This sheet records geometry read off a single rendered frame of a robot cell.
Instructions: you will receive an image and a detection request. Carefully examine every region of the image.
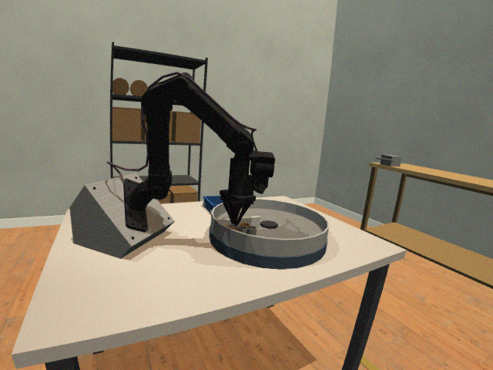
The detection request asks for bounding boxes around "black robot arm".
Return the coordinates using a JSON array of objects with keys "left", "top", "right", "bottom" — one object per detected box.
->
[{"left": 123, "top": 75, "right": 275, "bottom": 232}]

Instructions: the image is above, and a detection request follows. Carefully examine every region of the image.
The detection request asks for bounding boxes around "blue open tray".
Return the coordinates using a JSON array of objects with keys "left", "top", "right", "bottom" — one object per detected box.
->
[{"left": 203, "top": 196, "right": 223, "bottom": 212}]

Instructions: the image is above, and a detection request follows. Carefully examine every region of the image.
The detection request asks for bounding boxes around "grey round turntable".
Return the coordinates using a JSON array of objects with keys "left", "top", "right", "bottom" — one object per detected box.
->
[{"left": 210, "top": 199, "right": 329, "bottom": 270}]

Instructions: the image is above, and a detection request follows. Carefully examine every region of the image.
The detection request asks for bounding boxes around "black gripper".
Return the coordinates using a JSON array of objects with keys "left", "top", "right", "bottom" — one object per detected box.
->
[{"left": 220, "top": 175, "right": 256, "bottom": 225}]

